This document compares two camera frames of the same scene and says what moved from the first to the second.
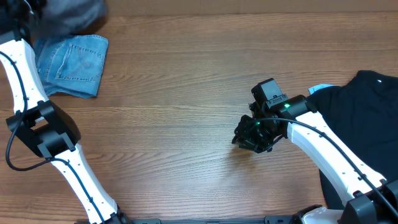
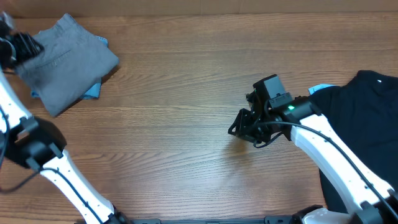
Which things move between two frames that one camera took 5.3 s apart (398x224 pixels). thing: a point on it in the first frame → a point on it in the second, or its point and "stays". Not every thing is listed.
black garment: (362, 114) stays
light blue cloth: (318, 86) stays
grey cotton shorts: (59, 18) → (73, 60)
